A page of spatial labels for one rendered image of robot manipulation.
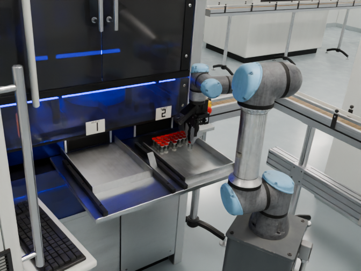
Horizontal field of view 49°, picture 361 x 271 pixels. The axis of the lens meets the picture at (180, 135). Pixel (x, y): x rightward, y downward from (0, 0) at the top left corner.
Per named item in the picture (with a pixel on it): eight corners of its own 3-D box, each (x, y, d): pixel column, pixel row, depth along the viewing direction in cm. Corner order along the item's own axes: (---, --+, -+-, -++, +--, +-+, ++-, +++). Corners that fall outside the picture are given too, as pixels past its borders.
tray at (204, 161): (142, 148, 183) (142, 141, 182) (188, 136, 197) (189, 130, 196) (185, 185, 159) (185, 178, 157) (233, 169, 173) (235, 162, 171)
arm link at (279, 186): (295, 213, 146) (303, 182, 140) (264, 219, 142) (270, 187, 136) (278, 194, 156) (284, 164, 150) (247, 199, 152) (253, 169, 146)
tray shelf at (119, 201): (49, 161, 172) (49, 157, 171) (182, 129, 209) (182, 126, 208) (95, 224, 137) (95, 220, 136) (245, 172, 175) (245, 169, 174)
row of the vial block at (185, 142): (155, 150, 182) (156, 142, 180) (187, 142, 191) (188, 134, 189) (158, 152, 180) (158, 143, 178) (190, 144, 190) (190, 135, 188)
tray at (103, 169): (60, 154, 173) (59, 147, 172) (115, 142, 187) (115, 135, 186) (92, 194, 149) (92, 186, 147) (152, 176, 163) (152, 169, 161)
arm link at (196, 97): (196, 93, 168) (185, 87, 173) (195, 104, 170) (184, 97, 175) (210, 91, 172) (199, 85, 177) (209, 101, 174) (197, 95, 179)
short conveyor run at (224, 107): (183, 130, 211) (185, 103, 204) (167, 120, 223) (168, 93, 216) (273, 109, 248) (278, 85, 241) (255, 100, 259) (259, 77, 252)
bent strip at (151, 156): (146, 165, 171) (146, 152, 168) (152, 163, 172) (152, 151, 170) (164, 180, 161) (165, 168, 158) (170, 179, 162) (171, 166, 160)
